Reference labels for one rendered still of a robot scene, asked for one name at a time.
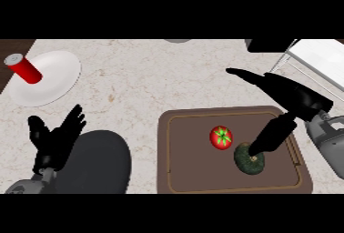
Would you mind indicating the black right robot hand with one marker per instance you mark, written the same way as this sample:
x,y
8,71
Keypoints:
x,y
287,94

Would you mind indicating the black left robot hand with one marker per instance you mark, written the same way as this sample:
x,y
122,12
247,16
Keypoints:
x,y
57,142

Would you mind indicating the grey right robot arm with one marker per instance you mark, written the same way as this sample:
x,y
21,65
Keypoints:
x,y
327,142

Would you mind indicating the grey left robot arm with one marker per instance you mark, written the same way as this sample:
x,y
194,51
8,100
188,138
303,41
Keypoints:
x,y
33,183

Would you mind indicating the red tomato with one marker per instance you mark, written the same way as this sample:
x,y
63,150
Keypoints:
x,y
221,137

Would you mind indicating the brown tray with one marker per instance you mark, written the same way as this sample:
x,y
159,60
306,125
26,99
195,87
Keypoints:
x,y
201,157

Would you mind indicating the dark grey round plate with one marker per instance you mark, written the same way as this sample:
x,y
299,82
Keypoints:
x,y
97,164

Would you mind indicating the black appliance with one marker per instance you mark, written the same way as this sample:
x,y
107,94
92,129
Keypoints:
x,y
266,45

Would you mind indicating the white round plate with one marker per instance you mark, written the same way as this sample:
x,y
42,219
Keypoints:
x,y
48,79

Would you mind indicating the dark green round vegetable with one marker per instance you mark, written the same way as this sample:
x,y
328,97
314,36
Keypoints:
x,y
249,162

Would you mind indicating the red can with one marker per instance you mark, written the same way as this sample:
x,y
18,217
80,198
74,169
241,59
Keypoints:
x,y
26,69

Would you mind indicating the grey round object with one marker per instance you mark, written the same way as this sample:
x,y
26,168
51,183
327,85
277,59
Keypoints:
x,y
178,40

